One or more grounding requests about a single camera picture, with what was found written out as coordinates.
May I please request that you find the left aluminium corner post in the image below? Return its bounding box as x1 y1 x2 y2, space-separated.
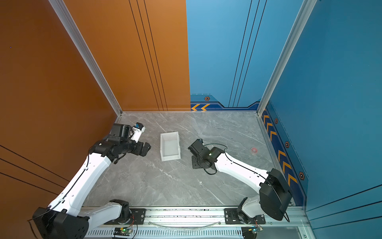
49 0 123 116

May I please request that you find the white rectangular plastic bin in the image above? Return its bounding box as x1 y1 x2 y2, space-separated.
160 131 181 161

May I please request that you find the right aluminium corner post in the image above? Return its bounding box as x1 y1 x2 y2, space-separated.
257 0 317 117

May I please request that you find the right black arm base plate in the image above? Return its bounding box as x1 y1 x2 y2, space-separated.
224 208 266 225

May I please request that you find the left green circuit board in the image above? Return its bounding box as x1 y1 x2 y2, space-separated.
113 227 134 238

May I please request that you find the green circuit board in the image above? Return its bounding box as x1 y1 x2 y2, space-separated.
241 225 264 239
113 227 134 238

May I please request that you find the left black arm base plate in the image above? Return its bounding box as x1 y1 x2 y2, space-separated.
104 208 146 226

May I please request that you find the right green circuit board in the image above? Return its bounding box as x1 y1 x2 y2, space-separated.
241 225 264 239

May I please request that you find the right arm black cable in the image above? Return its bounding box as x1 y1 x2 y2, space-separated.
202 142 290 223

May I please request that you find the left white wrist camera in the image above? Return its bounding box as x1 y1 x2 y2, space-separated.
131 122 145 142

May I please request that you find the aluminium front frame rail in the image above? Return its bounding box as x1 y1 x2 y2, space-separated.
85 206 315 239

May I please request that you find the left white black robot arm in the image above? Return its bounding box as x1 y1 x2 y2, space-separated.
28 122 151 239

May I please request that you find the aluminium corner post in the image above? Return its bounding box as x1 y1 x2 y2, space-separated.
257 0 317 117
49 0 123 116

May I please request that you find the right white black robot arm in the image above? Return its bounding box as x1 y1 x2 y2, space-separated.
188 139 292 224

